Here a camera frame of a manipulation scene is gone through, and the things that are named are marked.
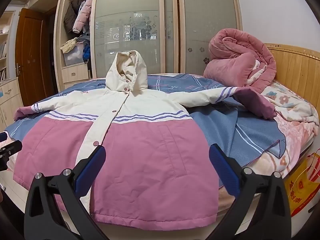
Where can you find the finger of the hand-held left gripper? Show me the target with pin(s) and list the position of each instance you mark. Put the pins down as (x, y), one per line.
(2, 137)
(10, 148)

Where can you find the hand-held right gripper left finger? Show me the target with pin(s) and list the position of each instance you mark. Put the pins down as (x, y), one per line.
(91, 171)

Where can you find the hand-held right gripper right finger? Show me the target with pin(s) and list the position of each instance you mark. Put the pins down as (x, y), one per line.
(223, 171)

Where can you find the pink and white hooded jacket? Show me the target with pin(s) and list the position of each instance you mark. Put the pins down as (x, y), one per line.
(140, 150)

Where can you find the beige low cabinet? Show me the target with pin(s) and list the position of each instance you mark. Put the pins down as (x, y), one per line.
(10, 97)

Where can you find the blue striped bed sheet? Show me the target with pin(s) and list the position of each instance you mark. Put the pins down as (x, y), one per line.
(212, 130)

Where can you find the red and yellow bag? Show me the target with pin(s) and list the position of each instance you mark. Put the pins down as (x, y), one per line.
(300, 187)

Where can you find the beige bookshelf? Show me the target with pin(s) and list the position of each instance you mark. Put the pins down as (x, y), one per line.
(5, 50)

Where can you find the brown wooden door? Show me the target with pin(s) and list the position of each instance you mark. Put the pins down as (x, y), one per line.
(32, 55)

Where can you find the beige wardrobe drawer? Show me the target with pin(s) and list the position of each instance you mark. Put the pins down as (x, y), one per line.
(75, 73)

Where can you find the floral bed sheet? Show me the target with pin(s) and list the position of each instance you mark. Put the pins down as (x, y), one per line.
(295, 105)

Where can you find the translucent storage box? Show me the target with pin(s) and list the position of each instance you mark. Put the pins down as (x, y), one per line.
(73, 57)

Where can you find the beige wardrobe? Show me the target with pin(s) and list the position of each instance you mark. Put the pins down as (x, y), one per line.
(60, 45)

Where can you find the pink quilt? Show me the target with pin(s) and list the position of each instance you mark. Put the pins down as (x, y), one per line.
(237, 60)

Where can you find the cream crumpled cloth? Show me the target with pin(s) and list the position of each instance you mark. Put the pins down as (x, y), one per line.
(70, 45)

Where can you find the blue cloth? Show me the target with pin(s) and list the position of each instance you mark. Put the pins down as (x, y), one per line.
(86, 53)

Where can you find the wooden bed headboard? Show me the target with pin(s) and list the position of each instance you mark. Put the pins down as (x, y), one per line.
(300, 72)

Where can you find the dark brown hanging coat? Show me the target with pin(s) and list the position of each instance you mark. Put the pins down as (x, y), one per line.
(70, 17)

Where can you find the pink puffy hanging jacket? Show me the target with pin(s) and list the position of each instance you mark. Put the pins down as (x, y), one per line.
(83, 15)

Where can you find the frosted floral sliding door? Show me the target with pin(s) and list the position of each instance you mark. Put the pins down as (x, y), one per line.
(130, 25)

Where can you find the frosted plain sliding door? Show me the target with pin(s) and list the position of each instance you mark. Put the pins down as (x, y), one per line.
(210, 12)

